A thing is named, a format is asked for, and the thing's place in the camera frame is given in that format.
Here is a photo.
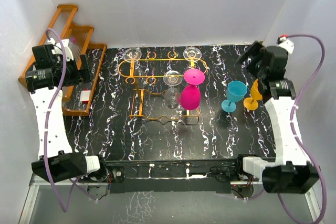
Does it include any orange wooden stepped shelf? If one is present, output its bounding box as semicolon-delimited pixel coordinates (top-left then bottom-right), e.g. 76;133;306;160
18;4;108;117

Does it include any pink plastic wine glass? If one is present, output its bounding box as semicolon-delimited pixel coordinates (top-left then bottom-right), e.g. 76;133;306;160
180;68;205;110

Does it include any clear champagne flute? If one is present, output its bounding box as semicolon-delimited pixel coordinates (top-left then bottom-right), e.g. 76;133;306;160
123;48;148;89

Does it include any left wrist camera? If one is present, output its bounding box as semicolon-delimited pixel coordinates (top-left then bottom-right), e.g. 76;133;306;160
47;38;74;63

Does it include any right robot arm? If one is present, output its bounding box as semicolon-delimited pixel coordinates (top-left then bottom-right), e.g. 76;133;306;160
234;41;320;194

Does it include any red white small box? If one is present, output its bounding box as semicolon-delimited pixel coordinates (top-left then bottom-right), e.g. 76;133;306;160
79;90;91;104

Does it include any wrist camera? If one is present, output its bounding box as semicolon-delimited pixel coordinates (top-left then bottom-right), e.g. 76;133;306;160
47;38;74;63
277;34;294;54

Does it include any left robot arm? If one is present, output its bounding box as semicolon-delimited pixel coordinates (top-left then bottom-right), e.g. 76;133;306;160
25;41;109;182

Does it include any gold metal wine glass rack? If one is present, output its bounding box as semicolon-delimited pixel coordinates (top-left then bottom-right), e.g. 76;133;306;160
118;47;208;121

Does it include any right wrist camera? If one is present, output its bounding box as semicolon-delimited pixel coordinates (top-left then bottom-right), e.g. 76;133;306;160
277;34;294;54

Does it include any orange plastic wine glass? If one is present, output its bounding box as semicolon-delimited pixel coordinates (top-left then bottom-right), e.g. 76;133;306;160
243;80;263;111

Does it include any clear large wine glass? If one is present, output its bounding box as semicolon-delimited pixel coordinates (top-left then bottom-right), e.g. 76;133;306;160
183;47;202;68

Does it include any clear short wine glass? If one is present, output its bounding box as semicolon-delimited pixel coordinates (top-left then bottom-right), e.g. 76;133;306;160
163;70;183;109

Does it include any aluminium base frame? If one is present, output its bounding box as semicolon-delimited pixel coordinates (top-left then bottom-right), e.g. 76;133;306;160
18;163;323;224

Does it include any teal plastic wine glass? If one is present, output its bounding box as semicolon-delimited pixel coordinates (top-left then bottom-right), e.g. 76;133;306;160
221;81;247;113

